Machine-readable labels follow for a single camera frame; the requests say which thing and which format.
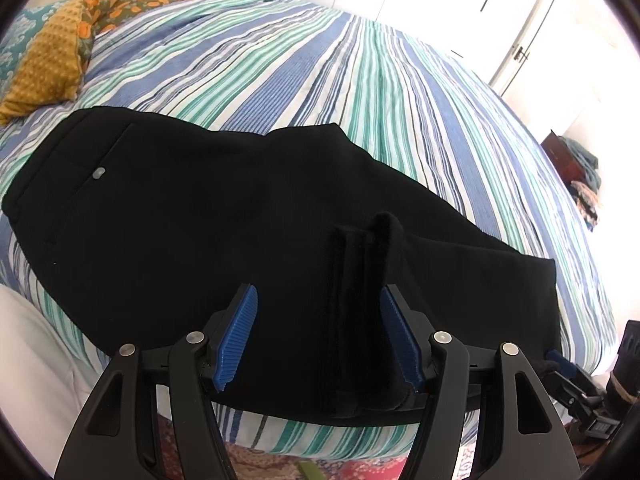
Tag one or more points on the blue grey clothes heap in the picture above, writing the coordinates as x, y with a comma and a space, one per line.
585, 160

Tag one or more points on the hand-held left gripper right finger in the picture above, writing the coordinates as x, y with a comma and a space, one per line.
400, 335

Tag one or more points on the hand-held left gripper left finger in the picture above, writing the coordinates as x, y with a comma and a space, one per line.
239, 340

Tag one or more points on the mixed colourful clothes pile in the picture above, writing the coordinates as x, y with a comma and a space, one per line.
586, 205

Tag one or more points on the orange floral blanket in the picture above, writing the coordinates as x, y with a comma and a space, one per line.
125, 2

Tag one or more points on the patterned rug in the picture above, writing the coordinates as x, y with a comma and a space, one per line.
350, 470

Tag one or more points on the brown wooden dresser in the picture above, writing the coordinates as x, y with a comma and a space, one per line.
555, 152

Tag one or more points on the mustard yellow textured pillow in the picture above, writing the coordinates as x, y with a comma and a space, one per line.
45, 65

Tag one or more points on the white wardrobe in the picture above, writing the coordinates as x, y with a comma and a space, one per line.
425, 0

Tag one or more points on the teal floral pillow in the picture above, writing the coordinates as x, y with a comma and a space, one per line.
17, 35

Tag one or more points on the white door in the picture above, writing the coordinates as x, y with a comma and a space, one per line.
545, 60

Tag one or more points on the black pants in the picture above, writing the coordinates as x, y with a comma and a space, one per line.
175, 220

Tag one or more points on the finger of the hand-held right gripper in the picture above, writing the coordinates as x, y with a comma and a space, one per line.
562, 362

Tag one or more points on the blue green striped bed sheet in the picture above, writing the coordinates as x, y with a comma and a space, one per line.
300, 60

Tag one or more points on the green card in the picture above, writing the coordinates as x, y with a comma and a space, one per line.
310, 472

